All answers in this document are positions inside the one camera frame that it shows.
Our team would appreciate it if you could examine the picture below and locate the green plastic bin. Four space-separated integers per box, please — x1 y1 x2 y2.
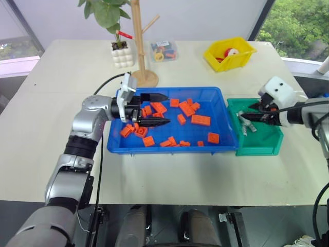
226 98 284 157

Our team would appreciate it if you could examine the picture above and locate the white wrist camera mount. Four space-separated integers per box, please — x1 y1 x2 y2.
257 76 297 128
115 73 137 124

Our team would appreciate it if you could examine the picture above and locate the orange stepped block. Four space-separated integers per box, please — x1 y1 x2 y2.
187 98 201 110
159 136 178 148

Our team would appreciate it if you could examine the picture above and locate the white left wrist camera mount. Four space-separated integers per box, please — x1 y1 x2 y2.
115 73 137 124

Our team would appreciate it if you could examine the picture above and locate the white bubble plant pot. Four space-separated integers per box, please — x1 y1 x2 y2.
111 40 136 69

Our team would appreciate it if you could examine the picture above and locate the yellow plastic bin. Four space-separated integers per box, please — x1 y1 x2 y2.
203 36 258 73

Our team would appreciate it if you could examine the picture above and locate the dark rounded shape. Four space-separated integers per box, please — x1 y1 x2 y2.
178 209 222 247
114 205 152 247

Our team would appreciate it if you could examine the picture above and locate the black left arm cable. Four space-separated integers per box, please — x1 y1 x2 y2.
87 73 126 247

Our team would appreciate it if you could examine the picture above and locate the red plant label stick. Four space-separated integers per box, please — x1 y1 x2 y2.
115 29 135 40

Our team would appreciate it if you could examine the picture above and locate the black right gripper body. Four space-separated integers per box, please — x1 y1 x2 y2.
260 94 282 125

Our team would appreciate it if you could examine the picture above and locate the small grey metal part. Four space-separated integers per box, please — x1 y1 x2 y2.
237 111 252 127

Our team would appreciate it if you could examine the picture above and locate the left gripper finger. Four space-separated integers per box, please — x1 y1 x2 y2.
138 118 172 128
140 93 170 103

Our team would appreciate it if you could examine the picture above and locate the red white round item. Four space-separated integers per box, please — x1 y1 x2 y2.
224 47 240 58

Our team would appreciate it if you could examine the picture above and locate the black table frame bracket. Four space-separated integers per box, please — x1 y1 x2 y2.
217 211 248 247
86 205 106 243

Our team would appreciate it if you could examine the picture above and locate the flat orange plate block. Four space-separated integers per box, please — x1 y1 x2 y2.
190 114 212 126

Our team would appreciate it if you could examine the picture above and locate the white sneaker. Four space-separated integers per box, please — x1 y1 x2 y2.
291 235 317 247

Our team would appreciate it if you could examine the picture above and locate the green leafy plant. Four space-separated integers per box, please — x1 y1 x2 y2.
77 0 132 44

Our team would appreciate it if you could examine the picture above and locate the blue plastic tray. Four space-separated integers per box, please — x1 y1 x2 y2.
106 86 240 156

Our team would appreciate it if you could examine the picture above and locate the white pipe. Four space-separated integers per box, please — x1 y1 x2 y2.
316 55 329 76

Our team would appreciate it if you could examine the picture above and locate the thin white cable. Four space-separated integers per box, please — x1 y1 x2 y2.
77 210 91 234

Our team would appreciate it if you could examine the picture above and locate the clear plastic toy box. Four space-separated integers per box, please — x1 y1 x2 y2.
149 39 179 63

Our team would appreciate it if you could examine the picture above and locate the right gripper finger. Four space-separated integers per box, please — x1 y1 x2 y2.
248 101 266 112
241 113 268 124

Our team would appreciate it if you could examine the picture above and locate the wooden mug tree stand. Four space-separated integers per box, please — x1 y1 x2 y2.
129 0 161 88

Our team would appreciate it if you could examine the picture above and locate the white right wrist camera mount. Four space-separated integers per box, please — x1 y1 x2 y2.
257 76 297 128

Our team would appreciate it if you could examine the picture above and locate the long orange plate block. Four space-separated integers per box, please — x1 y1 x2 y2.
150 101 168 114

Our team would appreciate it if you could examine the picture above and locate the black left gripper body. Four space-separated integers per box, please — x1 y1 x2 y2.
124 95 145 122

